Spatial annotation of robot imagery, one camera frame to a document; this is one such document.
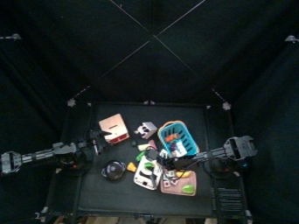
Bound red wooden toy box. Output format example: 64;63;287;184
98;113;131;144

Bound yellow toy fruit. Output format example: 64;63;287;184
175;170;192;179

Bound white and blue toy carton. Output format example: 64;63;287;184
172;141;190;158

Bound green toy vegetable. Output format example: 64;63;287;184
135;150;147;163

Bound pink toy tray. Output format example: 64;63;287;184
160;168;199;197

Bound orange toy carrot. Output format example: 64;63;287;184
164;133;182;143

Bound green toy lime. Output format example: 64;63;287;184
182;184;198;194

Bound white toy pot, black lid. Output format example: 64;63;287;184
100;159;127;181

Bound white toy cube with pegs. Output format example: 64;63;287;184
135;121;159;140

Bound teal basket with orange handle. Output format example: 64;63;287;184
156;120;202;158

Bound thin diagonal cord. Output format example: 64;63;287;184
108;0;218;95
73;0;207;99

